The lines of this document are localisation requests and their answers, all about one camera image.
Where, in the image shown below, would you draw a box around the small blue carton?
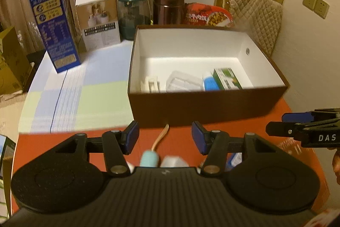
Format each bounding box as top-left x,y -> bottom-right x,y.
225,153 -> 244,172

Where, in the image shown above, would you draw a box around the clear plastic case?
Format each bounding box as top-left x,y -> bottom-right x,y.
165,70 -> 205,92

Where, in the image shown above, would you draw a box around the glass jar with green lid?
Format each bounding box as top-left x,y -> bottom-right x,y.
118,0 -> 152,41

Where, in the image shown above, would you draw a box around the red printed cardboard sheet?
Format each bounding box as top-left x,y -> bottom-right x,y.
11,98 -> 338,219

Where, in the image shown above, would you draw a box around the blue white tube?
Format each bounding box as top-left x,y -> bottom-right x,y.
202,71 -> 220,91

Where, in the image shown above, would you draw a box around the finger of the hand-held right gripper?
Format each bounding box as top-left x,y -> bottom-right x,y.
266,118 -> 340,141
282,107 -> 340,123

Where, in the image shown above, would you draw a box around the brown metal canister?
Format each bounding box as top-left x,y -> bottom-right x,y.
153,0 -> 186,26

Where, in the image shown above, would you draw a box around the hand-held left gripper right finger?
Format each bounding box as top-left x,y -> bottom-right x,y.
191,121 -> 279,177

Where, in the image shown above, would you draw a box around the brown storage box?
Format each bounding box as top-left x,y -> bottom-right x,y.
127,25 -> 289,127

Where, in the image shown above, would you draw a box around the white product box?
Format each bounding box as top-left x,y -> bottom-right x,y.
75,0 -> 121,52

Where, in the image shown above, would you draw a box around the cream plastic clip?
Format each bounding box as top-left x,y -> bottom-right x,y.
139,75 -> 161,93

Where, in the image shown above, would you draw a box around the mint handheld fan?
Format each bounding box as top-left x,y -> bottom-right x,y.
140,123 -> 170,167

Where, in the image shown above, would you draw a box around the tall blue carton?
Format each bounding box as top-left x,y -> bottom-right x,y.
28,0 -> 81,74

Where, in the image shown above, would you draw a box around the red snack bag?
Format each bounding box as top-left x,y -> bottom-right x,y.
184,2 -> 235,29

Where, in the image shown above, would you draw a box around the landscape picture box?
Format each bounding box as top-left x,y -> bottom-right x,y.
0,134 -> 16,182

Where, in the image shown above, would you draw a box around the beige quilted cloth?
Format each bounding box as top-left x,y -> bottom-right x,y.
224,0 -> 283,57

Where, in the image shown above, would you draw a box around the white socket adapter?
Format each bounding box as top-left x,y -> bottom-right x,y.
160,155 -> 190,167

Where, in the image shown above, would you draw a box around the brown cardboard box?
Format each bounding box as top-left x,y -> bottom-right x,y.
0,26 -> 34,96

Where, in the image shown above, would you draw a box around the green medicine box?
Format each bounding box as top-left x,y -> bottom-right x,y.
213,67 -> 243,90

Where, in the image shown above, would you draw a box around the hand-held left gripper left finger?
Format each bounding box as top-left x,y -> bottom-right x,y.
53,121 -> 140,177

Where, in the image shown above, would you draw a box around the pastel checked cloth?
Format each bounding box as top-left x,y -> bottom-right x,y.
18,39 -> 136,134

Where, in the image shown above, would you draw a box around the person's right hand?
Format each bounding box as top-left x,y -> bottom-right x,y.
332,149 -> 340,185

